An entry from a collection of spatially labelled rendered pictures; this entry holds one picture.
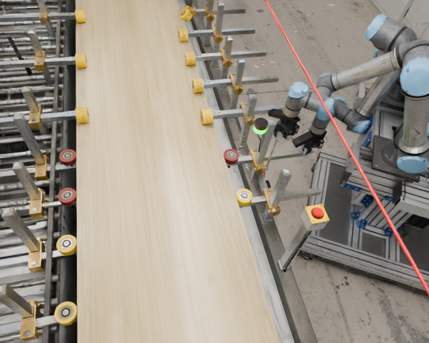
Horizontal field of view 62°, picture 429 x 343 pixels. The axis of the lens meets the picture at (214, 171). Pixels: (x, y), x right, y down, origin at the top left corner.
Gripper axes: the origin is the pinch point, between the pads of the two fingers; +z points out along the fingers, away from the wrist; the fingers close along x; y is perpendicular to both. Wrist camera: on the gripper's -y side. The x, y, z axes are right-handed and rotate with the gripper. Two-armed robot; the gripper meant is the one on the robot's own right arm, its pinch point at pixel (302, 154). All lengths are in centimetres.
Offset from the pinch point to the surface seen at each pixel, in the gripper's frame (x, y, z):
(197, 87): 47, -51, -13
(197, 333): -80, -75, -8
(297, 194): -26.0, -13.4, -2.5
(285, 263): -57, -29, 4
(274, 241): -42, -27, 12
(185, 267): -54, -75, -8
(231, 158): -2.6, -42.6, -8.2
